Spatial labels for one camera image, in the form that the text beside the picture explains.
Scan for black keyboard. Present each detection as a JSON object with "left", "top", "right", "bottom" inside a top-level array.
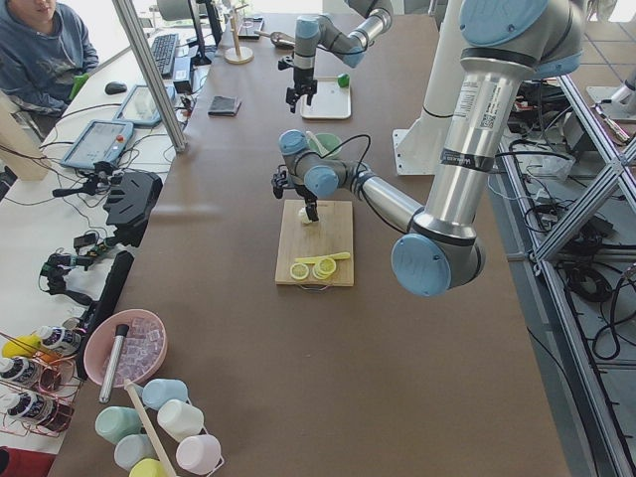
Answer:
[{"left": 150, "top": 34, "right": 179, "bottom": 78}]

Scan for wooden cutting board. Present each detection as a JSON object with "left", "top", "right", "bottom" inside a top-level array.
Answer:
[{"left": 274, "top": 200, "right": 355, "bottom": 287}]

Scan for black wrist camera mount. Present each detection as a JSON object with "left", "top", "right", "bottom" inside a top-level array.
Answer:
[{"left": 270, "top": 167, "right": 293, "bottom": 200}]

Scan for blue teach pendant near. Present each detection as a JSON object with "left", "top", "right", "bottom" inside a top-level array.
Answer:
[{"left": 60, "top": 120, "right": 134, "bottom": 170}]

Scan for yellow plastic cup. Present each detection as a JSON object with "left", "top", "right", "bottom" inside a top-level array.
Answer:
[{"left": 128, "top": 458, "right": 167, "bottom": 477}]

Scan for blue plastic cup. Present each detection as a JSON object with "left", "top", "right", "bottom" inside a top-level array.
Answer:
[{"left": 142, "top": 379, "right": 189, "bottom": 410}]

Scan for white ceramic soup spoon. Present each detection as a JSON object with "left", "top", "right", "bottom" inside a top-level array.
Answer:
[{"left": 305, "top": 130, "right": 329, "bottom": 157}]

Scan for blue teach pendant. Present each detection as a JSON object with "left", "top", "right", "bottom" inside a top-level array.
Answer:
[
  {"left": 113, "top": 84, "right": 161, "bottom": 128},
  {"left": 60, "top": 120, "right": 134, "bottom": 170}
]

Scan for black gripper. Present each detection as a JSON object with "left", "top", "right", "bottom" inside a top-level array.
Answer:
[
  {"left": 293, "top": 183, "right": 319, "bottom": 222},
  {"left": 285, "top": 67, "right": 317, "bottom": 112}
]

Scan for mint green bowl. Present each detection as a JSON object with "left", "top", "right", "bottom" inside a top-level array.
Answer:
[{"left": 308, "top": 133, "right": 342, "bottom": 159}]

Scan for green lime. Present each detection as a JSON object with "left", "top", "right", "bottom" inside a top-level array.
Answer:
[{"left": 337, "top": 74, "right": 350, "bottom": 88}]

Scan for cream rabbit serving tray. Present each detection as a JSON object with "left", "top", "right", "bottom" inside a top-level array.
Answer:
[{"left": 299, "top": 77, "right": 352, "bottom": 120}]

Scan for green plastic cup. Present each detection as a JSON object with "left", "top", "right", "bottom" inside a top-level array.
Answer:
[{"left": 94, "top": 406, "right": 142, "bottom": 444}]

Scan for wooden mug tree stand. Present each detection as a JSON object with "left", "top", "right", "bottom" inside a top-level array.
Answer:
[{"left": 223, "top": 1, "right": 253, "bottom": 65}]

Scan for steel muddler rod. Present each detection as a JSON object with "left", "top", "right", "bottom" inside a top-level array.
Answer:
[{"left": 98, "top": 324, "right": 129, "bottom": 404}]

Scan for grey folded cloth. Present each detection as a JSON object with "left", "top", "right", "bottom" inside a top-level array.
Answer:
[{"left": 208, "top": 95, "right": 241, "bottom": 116}]

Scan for yellow plastic knife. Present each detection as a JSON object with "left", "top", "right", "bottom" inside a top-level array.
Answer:
[{"left": 294, "top": 251, "right": 351, "bottom": 264}]

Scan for stacked lemon slices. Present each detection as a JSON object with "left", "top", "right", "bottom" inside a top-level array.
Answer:
[{"left": 312, "top": 259, "right": 337, "bottom": 280}]

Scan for aluminium frame post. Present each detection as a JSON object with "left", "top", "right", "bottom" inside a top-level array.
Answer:
[{"left": 112, "top": 0, "right": 187, "bottom": 153}]

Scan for seated person in hoodie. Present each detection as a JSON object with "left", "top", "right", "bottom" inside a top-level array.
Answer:
[{"left": 1, "top": 1, "right": 99, "bottom": 117}]

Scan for white plastic cup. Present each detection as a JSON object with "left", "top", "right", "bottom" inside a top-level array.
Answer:
[{"left": 157, "top": 399, "right": 205, "bottom": 442}]

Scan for black computer mouse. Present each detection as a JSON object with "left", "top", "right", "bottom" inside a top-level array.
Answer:
[{"left": 104, "top": 81, "right": 127, "bottom": 95}]

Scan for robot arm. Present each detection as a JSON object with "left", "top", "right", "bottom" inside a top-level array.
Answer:
[
  {"left": 277, "top": 0, "right": 394, "bottom": 113},
  {"left": 272, "top": 1, "right": 586, "bottom": 296}
]

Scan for metal scoop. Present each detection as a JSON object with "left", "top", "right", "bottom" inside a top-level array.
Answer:
[{"left": 254, "top": 30, "right": 295, "bottom": 50}]

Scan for pink plastic cup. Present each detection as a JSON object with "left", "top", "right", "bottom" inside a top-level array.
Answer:
[{"left": 176, "top": 434, "right": 222, "bottom": 475}]

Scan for pink bowl with ice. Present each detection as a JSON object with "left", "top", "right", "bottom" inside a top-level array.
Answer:
[{"left": 83, "top": 309, "right": 168, "bottom": 388}]

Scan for white steamed bun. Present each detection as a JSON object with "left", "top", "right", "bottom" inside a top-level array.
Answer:
[{"left": 297, "top": 207, "right": 314, "bottom": 227}]

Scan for single lemon slice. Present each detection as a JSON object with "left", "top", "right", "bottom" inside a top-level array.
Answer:
[{"left": 289, "top": 262, "right": 309, "bottom": 281}]

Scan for blue teach pendant far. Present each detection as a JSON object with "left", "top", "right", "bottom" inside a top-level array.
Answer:
[{"left": 113, "top": 84, "right": 161, "bottom": 128}]

